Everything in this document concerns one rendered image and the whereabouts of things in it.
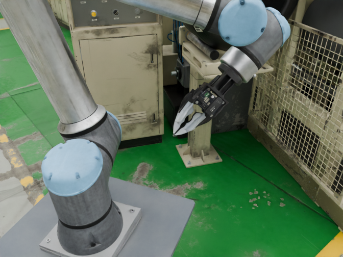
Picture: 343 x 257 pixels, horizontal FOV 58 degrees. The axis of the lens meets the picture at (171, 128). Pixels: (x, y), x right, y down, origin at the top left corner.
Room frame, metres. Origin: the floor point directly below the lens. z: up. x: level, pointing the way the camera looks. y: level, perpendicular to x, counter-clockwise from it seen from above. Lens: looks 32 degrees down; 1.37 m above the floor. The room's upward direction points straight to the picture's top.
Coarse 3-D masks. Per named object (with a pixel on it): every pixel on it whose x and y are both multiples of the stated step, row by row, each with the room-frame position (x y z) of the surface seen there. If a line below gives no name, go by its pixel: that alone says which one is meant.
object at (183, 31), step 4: (180, 28) 1.71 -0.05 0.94; (184, 28) 1.71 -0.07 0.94; (180, 32) 1.70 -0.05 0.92; (184, 32) 1.71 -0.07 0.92; (188, 32) 1.71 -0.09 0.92; (180, 36) 1.70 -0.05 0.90; (184, 36) 1.71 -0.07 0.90; (180, 40) 1.70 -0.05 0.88; (184, 40) 1.71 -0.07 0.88; (188, 40) 1.71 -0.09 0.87
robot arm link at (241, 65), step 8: (232, 48) 0.74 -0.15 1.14; (224, 56) 0.73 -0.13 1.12; (232, 56) 0.72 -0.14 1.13; (240, 56) 0.71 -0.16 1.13; (232, 64) 0.70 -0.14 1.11; (240, 64) 0.70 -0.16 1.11; (248, 64) 0.70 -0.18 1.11; (240, 72) 0.69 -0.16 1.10; (248, 72) 0.70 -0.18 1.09; (248, 80) 0.71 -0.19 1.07
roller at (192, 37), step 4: (188, 36) 1.68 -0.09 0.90; (192, 36) 1.64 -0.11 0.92; (196, 36) 1.62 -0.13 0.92; (192, 40) 1.62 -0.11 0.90; (196, 40) 1.58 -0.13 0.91; (200, 40) 1.55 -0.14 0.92; (196, 44) 1.56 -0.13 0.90; (200, 44) 1.52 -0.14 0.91; (204, 44) 1.49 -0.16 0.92; (200, 48) 1.51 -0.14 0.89; (204, 48) 1.46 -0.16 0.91; (208, 48) 1.43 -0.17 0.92; (212, 48) 1.42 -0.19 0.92; (204, 52) 1.46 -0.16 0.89; (208, 52) 1.41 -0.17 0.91; (212, 52) 1.38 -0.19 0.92; (216, 52) 1.39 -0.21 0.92; (208, 56) 1.41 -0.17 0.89; (212, 56) 1.38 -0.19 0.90; (216, 56) 1.39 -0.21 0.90
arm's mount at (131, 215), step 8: (112, 200) 0.73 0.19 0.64; (120, 208) 0.70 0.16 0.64; (128, 208) 0.70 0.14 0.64; (136, 208) 0.70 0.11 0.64; (128, 216) 0.66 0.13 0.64; (136, 216) 0.66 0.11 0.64; (56, 224) 0.64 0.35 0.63; (128, 224) 0.63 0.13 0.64; (136, 224) 0.66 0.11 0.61; (56, 232) 0.61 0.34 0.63; (128, 232) 0.61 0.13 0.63; (48, 240) 0.58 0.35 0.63; (56, 240) 0.59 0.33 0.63; (120, 240) 0.58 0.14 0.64; (40, 248) 0.57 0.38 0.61; (48, 248) 0.56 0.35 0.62; (56, 248) 0.56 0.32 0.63; (112, 248) 0.55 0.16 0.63; (120, 248) 0.57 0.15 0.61; (64, 256) 0.54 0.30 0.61; (72, 256) 0.53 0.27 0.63; (80, 256) 0.53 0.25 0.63; (88, 256) 0.53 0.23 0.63; (96, 256) 0.53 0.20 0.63; (104, 256) 0.53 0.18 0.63; (112, 256) 0.53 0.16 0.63
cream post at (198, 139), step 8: (192, 72) 1.82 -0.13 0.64; (192, 80) 1.82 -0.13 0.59; (200, 80) 1.76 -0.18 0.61; (208, 80) 1.78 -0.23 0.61; (192, 88) 1.81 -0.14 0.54; (192, 112) 1.80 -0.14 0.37; (200, 112) 1.77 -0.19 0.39; (200, 128) 1.77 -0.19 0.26; (208, 128) 1.79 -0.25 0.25; (192, 136) 1.78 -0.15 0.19; (200, 136) 1.77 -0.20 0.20; (208, 136) 1.79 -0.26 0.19; (192, 144) 1.77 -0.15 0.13; (200, 144) 1.77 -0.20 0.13; (208, 144) 1.79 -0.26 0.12; (192, 152) 1.76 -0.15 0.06; (200, 152) 1.77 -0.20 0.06; (208, 152) 1.79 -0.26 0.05
